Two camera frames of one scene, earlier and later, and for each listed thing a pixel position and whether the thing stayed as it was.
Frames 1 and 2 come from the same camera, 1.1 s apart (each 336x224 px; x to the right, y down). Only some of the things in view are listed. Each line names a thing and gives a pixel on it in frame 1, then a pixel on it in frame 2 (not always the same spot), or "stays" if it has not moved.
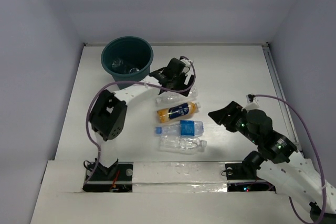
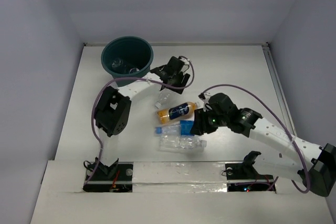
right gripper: (233, 108) -> (200, 124)
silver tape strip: (179, 177) stays
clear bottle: (134, 70) stays
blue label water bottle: (186, 128) stays
